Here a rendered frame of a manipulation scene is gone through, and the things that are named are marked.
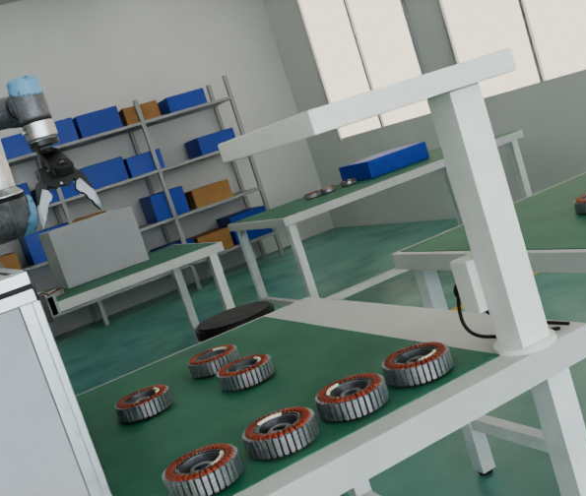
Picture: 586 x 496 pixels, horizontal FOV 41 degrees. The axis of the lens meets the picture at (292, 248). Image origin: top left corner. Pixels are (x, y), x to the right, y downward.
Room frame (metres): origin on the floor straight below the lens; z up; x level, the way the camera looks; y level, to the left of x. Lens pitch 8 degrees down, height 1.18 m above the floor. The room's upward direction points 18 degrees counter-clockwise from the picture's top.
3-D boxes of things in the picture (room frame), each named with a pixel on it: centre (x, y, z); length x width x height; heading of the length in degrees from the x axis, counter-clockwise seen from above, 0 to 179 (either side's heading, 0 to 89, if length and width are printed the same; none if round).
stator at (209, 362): (1.68, 0.24, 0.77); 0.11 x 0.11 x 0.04
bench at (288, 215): (5.36, -0.68, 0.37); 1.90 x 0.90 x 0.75; 115
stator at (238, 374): (1.52, 0.16, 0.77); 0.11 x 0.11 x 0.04
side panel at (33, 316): (1.23, 0.43, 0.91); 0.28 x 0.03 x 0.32; 25
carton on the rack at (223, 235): (8.38, 0.82, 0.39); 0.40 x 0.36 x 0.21; 23
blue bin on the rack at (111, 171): (8.01, 1.60, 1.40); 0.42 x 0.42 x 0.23; 25
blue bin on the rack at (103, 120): (8.06, 1.50, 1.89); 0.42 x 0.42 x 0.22; 25
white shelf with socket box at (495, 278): (1.30, -0.17, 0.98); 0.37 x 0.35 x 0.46; 115
